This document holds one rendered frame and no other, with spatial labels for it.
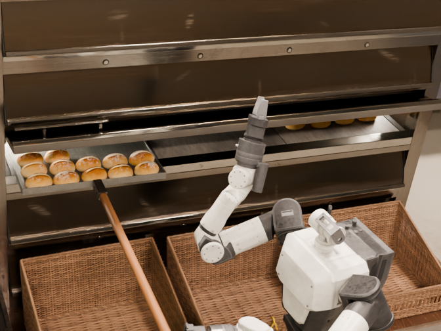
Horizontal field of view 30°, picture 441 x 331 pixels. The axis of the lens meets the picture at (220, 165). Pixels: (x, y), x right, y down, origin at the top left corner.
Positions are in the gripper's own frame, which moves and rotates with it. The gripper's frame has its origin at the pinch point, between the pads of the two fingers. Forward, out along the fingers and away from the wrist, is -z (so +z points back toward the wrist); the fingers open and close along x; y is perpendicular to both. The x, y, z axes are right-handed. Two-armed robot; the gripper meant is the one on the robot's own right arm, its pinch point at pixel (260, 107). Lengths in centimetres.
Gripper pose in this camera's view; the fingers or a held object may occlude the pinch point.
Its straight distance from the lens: 261.4
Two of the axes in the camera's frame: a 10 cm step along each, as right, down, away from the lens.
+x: 0.6, 1.7, -9.8
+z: -2.3, 9.6, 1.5
